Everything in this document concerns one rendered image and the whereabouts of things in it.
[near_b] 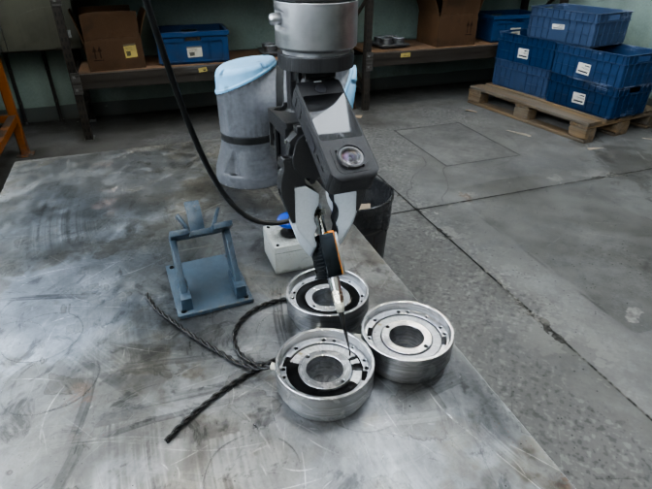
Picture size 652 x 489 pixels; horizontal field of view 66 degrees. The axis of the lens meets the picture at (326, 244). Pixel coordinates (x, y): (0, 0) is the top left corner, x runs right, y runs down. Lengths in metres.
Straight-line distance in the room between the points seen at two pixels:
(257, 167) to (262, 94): 0.14
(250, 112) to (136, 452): 0.63
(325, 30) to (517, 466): 0.43
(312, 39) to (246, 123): 0.53
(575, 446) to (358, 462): 1.21
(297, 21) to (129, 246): 0.52
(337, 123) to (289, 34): 0.09
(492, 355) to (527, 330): 0.21
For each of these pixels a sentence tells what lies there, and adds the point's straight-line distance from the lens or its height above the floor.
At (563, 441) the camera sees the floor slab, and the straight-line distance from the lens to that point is 1.68.
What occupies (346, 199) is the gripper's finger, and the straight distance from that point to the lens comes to 0.53.
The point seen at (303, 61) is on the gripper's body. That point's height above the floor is 1.13.
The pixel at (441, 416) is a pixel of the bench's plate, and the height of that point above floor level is 0.80.
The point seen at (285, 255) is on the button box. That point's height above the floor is 0.83.
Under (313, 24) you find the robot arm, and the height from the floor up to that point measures 1.16.
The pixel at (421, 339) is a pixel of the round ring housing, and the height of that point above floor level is 0.82.
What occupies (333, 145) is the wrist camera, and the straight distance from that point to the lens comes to 0.44.
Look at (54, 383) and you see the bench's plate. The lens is 0.65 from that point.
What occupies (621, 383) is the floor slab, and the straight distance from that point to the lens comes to 1.93.
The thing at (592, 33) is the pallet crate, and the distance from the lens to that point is 4.21.
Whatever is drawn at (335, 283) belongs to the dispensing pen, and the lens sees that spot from 0.55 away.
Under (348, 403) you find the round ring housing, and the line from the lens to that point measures 0.52.
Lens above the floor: 1.22
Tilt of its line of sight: 31 degrees down
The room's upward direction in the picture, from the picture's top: straight up
